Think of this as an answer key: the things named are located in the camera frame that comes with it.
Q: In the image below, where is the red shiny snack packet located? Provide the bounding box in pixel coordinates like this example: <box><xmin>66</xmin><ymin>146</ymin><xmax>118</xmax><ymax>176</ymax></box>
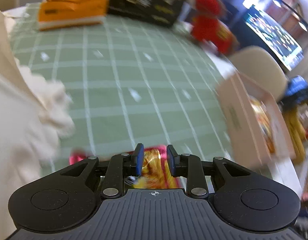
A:
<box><xmin>69</xmin><ymin>145</ymin><xmax>182</xmax><ymax>191</ymax></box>

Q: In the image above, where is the yellow guoba snack bag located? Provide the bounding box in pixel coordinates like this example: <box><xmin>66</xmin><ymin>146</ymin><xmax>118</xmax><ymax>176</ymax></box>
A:
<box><xmin>249</xmin><ymin>96</ymin><xmax>276</xmax><ymax>154</ymax></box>

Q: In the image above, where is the pink cardboard box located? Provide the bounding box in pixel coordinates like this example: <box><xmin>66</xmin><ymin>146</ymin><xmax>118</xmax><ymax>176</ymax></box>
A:
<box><xmin>216</xmin><ymin>71</ymin><xmax>295</xmax><ymax>168</ymax></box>

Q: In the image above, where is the green checked tablecloth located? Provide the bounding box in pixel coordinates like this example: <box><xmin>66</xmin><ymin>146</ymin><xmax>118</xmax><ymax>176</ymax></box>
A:
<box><xmin>10</xmin><ymin>4</ymin><xmax>232</xmax><ymax>174</ymax></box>

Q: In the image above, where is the cream cloth bag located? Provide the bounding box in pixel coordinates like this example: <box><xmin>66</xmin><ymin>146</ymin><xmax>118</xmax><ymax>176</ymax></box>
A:
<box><xmin>0</xmin><ymin>11</ymin><xmax>74</xmax><ymax>239</ymax></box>

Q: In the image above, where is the beige chair right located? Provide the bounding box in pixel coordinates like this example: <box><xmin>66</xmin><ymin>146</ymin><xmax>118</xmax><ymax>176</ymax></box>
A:
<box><xmin>229</xmin><ymin>46</ymin><xmax>288</xmax><ymax>102</ymax></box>

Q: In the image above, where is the yellow chair with blue cloth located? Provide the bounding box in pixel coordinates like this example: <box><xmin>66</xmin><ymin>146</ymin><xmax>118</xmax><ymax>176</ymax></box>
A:
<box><xmin>279</xmin><ymin>75</ymin><xmax>308</xmax><ymax>165</ymax></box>

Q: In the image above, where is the red plush horse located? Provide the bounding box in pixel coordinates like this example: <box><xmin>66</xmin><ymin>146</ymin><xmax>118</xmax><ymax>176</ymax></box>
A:
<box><xmin>190</xmin><ymin>0</ymin><xmax>239</xmax><ymax>56</ymax></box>

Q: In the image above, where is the fish tank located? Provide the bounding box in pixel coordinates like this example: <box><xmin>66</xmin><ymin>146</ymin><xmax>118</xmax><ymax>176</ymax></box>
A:
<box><xmin>244</xmin><ymin>5</ymin><xmax>304</xmax><ymax>71</ymax></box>

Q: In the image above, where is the orange tissue box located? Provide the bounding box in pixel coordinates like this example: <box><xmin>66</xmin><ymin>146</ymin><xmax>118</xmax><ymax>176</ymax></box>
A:
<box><xmin>38</xmin><ymin>0</ymin><xmax>109</xmax><ymax>30</ymax></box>

